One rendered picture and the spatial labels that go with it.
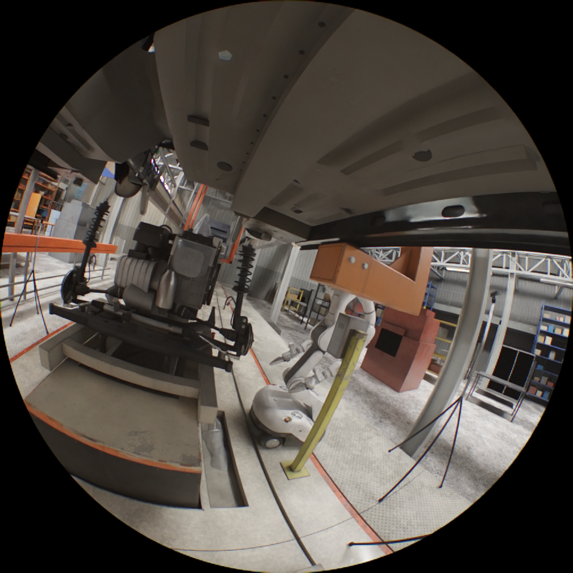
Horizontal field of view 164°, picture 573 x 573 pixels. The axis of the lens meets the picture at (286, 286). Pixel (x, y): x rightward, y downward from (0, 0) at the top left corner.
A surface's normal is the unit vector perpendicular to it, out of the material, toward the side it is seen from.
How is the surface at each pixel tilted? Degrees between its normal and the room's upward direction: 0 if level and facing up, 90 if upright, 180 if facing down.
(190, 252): 90
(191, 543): 0
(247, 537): 0
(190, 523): 0
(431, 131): 147
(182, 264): 90
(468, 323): 90
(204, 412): 90
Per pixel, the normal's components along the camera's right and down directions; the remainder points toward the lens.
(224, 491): 0.29, -0.96
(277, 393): 0.33, -0.16
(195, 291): 0.36, 0.13
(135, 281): 0.14, 0.06
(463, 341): -0.88, -0.26
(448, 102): -0.64, 0.75
